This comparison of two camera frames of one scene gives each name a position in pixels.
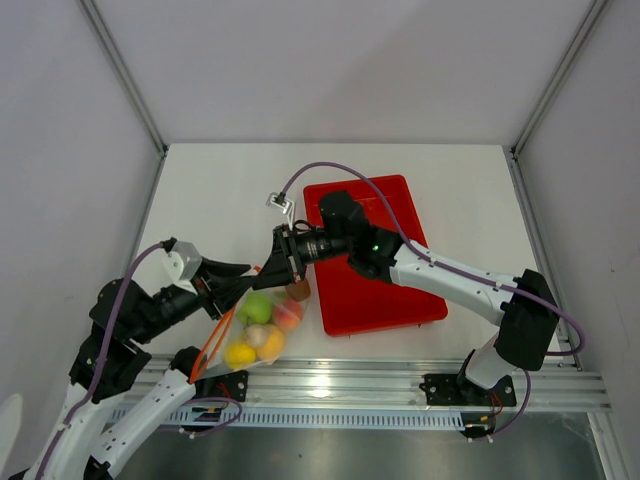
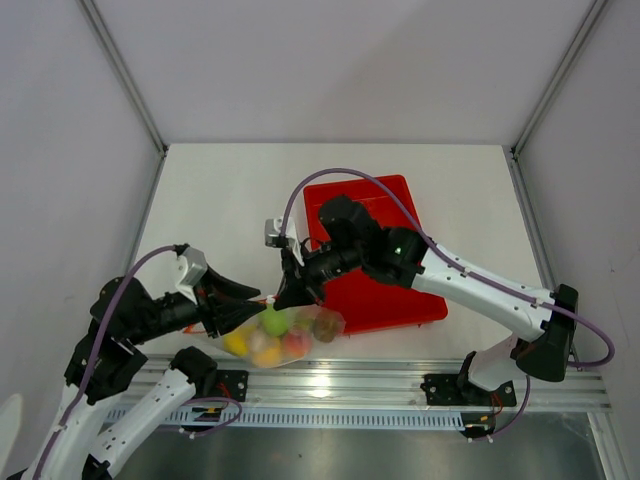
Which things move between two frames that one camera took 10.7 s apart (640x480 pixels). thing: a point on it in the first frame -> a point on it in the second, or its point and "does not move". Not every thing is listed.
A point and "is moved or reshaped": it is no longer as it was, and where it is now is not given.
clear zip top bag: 256,333 is moved or reshaped
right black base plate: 459,391 does not move
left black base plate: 232,385 does not move
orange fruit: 273,345 -> 268,358
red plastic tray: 351,300 does not move
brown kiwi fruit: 299,291 is moved or reshaped
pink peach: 288,315 -> 297,344
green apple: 255,308 is moved or reshaped
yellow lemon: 239,355 -> 237,342
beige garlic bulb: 257,335 does not move
